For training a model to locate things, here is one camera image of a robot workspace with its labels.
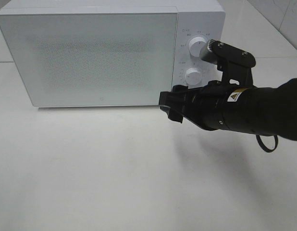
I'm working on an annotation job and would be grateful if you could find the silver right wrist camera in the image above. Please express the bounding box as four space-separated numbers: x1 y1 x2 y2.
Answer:
199 39 218 65

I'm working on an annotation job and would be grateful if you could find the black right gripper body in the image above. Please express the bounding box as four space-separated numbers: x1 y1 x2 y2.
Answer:
183 41 256 131

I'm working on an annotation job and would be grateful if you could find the white microwave oven body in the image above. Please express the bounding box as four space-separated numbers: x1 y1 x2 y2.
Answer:
0 0 225 91

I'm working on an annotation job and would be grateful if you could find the white timer knob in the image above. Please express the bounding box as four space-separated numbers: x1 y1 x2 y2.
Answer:
185 68 202 86

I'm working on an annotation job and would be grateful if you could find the upper white power knob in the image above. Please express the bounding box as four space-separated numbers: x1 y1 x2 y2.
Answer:
188 35 208 57

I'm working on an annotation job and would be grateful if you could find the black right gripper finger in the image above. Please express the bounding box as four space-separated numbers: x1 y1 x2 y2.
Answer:
159 85 188 123

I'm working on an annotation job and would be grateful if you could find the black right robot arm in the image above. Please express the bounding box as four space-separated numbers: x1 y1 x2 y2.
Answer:
159 39 297 141

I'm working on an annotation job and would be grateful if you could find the white microwave door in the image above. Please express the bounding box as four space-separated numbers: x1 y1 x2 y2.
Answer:
0 13 177 107

